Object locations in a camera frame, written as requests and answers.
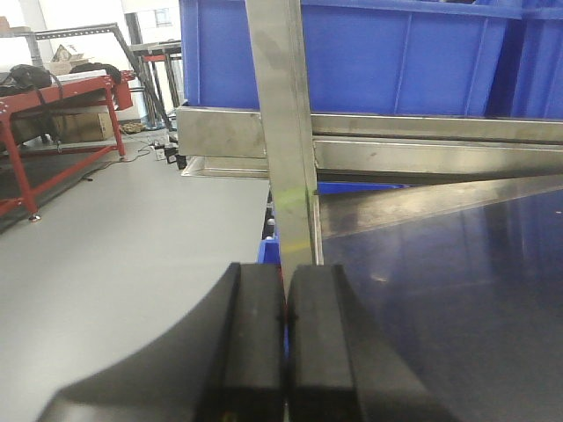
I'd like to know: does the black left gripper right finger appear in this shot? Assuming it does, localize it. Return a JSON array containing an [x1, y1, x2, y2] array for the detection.
[[288, 266, 456, 421]]

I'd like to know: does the blue plastic bin left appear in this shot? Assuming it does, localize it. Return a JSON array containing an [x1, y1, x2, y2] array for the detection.
[[179, 1, 522, 117]]

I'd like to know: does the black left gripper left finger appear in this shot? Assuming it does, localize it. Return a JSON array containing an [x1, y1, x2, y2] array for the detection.
[[39, 263, 285, 421]]

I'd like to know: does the cardboard box under table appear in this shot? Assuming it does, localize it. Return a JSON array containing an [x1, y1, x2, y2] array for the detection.
[[54, 113, 113, 143]]

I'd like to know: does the stainless steel shelf rack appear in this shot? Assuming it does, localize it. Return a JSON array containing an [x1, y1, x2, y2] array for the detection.
[[179, 1, 562, 309]]

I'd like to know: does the blue plastic bin right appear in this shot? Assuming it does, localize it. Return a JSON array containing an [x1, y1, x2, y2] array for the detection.
[[486, 1, 562, 120]]

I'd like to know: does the blue bin lower left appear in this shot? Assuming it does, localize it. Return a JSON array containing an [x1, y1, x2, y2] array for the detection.
[[255, 182, 413, 357]]

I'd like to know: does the grey perforated metal frame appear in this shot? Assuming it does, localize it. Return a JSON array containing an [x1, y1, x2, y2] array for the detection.
[[21, 23, 174, 131]]

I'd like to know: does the black bag on table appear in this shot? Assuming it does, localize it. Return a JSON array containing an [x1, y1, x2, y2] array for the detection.
[[1, 64, 52, 97]]

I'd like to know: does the blue plastic bin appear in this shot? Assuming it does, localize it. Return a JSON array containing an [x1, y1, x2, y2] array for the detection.
[[179, 1, 522, 117], [486, 1, 562, 120]]

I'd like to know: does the red metal frame table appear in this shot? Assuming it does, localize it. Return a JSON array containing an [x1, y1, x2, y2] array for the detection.
[[0, 74, 134, 223]]

